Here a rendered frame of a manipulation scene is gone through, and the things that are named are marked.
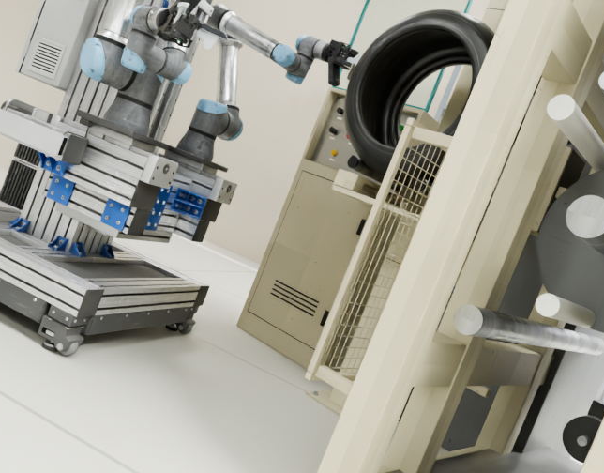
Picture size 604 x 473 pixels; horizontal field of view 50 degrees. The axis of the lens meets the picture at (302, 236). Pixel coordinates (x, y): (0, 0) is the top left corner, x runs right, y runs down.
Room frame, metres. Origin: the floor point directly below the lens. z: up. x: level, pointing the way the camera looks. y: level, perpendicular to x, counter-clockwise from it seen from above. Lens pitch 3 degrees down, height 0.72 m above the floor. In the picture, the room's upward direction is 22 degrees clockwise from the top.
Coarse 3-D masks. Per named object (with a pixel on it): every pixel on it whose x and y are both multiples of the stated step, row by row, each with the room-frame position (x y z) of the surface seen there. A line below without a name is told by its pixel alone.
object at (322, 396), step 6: (318, 390) 2.60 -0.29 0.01; (324, 390) 2.63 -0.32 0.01; (330, 390) 2.67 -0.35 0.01; (312, 396) 2.51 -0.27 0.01; (318, 396) 2.53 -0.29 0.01; (324, 396) 2.56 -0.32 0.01; (324, 402) 2.48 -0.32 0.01; (330, 402) 2.51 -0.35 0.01; (330, 408) 2.45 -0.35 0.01; (336, 408) 2.46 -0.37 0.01; (342, 408) 2.49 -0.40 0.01
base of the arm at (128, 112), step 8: (120, 96) 2.09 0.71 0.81; (128, 96) 2.07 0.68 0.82; (112, 104) 2.11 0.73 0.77; (120, 104) 2.07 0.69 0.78; (128, 104) 2.07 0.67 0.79; (136, 104) 2.08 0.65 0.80; (144, 104) 2.09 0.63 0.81; (112, 112) 2.07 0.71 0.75; (120, 112) 2.06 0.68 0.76; (128, 112) 2.07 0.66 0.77; (136, 112) 2.08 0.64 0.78; (144, 112) 2.10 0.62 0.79; (112, 120) 2.06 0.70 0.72; (120, 120) 2.06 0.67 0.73; (128, 120) 2.07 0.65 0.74; (136, 120) 2.08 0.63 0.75; (144, 120) 2.10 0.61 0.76; (128, 128) 2.06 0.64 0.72; (136, 128) 2.08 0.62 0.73; (144, 128) 2.10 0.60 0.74
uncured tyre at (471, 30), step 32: (384, 32) 2.30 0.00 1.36; (416, 32) 2.23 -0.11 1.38; (448, 32) 2.14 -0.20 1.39; (480, 32) 2.09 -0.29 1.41; (384, 64) 2.46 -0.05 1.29; (416, 64) 2.51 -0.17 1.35; (448, 64) 2.46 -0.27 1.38; (480, 64) 2.05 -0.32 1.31; (352, 96) 2.30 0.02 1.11; (384, 96) 2.54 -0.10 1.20; (352, 128) 2.28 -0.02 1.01; (384, 128) 2.53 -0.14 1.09; (448, 128) 2.06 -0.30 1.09; (384, 160) 2.17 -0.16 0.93; (416, 160) 2.10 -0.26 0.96
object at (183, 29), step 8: (168, 8) 1.84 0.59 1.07; (160, 16) 1.83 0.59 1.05; (168, 16) 1.84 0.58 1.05; (184, 16) 1.77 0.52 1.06; (192, 16) 1.79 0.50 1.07; (160, 24) 1.84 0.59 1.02; (168, 24) 1.78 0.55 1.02; (176, 24) 1.76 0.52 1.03; (184, 24) 1.78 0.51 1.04; (192, 24) 1.80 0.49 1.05; (160, 32) 1.84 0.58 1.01; (168, 32) 1.77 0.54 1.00; (176, 32) 1.77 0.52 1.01; (184, 32) 1.79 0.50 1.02; (192, 32) 1.80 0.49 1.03; (168, 40) 1.85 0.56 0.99; (176, 40) 1.83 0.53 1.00; (184, 40) 1.80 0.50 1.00; (192, 40) 1.81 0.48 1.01
